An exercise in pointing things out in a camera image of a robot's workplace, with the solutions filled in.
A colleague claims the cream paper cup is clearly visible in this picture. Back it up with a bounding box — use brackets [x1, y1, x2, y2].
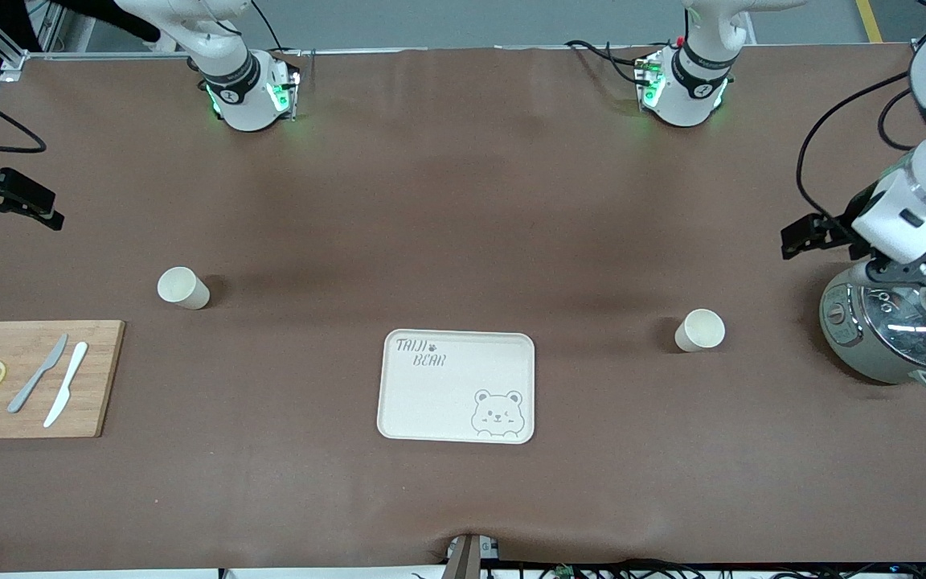
[157, 266, 211, 311]

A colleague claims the cream bear print tray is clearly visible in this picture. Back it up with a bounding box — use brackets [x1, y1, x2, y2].
[376, 329, 536, 446]

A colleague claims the glass pot lid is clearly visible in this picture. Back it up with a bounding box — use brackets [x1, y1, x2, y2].
[837, 277, 926, 372]

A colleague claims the grey-green electric cooking pot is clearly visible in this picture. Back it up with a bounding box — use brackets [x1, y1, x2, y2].
[819, 261, 926, 393]

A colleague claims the grey plastic knife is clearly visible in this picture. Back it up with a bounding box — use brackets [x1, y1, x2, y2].
[7, 334, 69, 414]

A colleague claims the white plastic knife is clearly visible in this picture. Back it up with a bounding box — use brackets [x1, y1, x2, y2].
[43, 342, 89, 429]

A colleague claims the bamboo cutting board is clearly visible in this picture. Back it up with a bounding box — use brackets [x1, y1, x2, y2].
[0, 320, 126, 440]

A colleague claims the brown table cover sheet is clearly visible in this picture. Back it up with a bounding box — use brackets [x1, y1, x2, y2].
[0, 44, 926, 573]

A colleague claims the long black left arm cable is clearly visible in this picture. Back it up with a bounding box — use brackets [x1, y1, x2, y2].
[796, 71, 914, 236]

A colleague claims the short black left arm cable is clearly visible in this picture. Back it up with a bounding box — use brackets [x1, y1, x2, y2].
[878, 87, 919, 153]

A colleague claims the black hose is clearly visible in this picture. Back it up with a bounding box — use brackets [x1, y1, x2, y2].
[25, 0, 162, 43]

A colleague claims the black arm base cable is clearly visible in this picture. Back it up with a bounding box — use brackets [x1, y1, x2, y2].
[249, 0, 285, 55]
[564, 39, 650, 86]

